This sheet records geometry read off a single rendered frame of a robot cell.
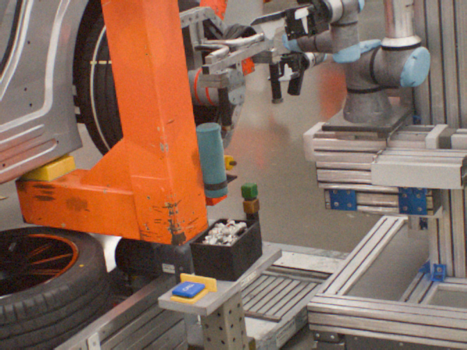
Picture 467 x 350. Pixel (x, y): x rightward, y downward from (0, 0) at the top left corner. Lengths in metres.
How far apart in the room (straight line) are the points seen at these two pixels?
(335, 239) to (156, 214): 1.41
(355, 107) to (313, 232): 1.43
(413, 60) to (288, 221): 1.79
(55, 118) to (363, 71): 1.03
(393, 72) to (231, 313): 0.86
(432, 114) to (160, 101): 0.87
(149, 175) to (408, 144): 0.78
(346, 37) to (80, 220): 1.11
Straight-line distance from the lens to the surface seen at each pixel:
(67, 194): 3.14
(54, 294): 2.81
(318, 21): 2.46
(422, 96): 3.03
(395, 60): 2.79
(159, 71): 2.76
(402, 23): 2.78
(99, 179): 3.05
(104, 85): 3.32
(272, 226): 4.36
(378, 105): 2.90
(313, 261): 3.77
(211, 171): 3.35
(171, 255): 3.21
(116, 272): 3.75
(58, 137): 3.21
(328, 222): 4.34
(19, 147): 3.08
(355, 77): 2.88
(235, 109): 3.65
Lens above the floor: 1.62
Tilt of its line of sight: 18 degrees down
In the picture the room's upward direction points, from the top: 7 degrees counter-clockwise
